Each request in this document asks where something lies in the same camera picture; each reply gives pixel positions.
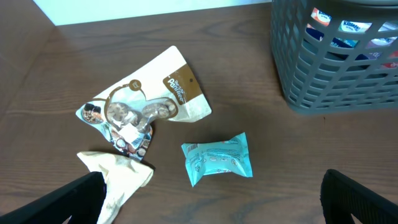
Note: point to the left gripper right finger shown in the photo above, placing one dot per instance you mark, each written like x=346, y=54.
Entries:
x=344, y=199

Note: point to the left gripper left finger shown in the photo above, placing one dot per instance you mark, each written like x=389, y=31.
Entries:
x=79, y=201

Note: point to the grey plastic basket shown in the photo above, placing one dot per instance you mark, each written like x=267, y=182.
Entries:
x=334, y=56

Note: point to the crumpled beige paper bag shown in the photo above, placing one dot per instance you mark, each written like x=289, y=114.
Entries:
x=122, y=176

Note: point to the teal snack packet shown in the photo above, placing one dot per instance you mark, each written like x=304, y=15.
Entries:
x=203, y=159

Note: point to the Panifee snack bag left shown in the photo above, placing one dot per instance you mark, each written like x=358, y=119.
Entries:
x=163, y=89

